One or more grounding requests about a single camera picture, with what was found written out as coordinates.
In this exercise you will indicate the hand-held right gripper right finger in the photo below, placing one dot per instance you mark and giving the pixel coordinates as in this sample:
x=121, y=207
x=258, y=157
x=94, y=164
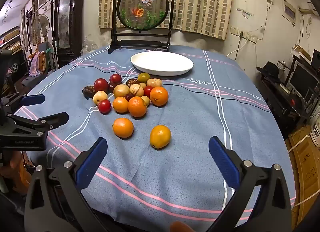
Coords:
x=223, y=162

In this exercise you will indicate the round embroidered table screen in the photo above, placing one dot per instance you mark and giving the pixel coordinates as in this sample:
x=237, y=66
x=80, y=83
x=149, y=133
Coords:
x=143, y=4

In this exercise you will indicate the dark red plum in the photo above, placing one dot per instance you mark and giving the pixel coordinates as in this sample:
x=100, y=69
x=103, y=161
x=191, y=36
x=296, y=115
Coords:
x=128, y=96
x=111, y=87

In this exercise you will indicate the blue striped tablecloth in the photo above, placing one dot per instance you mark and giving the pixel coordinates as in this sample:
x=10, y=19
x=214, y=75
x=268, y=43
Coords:
x=187, y=127

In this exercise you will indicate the small framed wall picture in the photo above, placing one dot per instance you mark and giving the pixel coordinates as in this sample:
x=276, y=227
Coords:
x=289, y=12

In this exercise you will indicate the white wall socket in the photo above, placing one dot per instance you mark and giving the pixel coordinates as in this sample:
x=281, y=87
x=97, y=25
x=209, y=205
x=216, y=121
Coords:
x=234, y=30

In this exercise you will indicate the brown cardboard box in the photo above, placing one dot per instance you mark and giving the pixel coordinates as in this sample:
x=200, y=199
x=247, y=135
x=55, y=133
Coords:
x=305, y=172

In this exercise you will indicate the white plate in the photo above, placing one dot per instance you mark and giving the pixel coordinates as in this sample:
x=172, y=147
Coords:
x=162, y=63

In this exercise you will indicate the black desk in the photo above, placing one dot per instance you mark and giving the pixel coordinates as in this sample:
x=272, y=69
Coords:
x=280, y=102

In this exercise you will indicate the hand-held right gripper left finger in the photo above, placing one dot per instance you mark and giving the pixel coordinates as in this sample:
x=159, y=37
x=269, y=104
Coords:
x=91, y=157

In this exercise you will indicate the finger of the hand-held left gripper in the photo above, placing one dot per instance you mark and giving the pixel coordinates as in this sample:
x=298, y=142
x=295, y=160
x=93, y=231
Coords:
x=32, y=99
x=56, y=119

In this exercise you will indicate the black metal stand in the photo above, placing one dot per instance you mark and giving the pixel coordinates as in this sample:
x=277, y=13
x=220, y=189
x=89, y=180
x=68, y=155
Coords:
x=53, y=22

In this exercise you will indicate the yellowish orange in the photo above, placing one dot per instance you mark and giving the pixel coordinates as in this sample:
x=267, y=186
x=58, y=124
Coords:
x=160, y=136

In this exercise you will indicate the white electric fan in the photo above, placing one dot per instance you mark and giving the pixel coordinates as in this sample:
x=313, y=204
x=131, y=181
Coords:
x=42, y=22

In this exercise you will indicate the tan fruit with brown mark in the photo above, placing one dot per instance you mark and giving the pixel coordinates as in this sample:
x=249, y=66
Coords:
x=135, y=89

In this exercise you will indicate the clear plastic bag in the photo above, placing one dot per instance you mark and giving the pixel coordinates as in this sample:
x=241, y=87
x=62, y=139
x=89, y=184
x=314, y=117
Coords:
x=88, y=46

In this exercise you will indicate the dark wooden cabinet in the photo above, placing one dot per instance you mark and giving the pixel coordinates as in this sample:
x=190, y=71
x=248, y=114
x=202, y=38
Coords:
x=73, y=22

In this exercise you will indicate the black hat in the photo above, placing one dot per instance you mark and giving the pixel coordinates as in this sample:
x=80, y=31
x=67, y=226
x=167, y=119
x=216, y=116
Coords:
x=271, y=69

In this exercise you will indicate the white power strip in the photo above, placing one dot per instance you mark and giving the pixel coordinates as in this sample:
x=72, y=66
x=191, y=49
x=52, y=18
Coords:
x=247, y=37

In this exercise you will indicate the computer monitor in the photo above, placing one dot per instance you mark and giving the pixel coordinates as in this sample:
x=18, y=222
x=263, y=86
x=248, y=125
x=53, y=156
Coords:
x=302, y=79

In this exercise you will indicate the striped beige curtain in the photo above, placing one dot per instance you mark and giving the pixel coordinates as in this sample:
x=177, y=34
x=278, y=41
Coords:
x=200, y=2

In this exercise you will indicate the pink cloth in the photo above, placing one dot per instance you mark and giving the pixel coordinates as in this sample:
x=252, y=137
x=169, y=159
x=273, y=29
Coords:
x=35, y=64

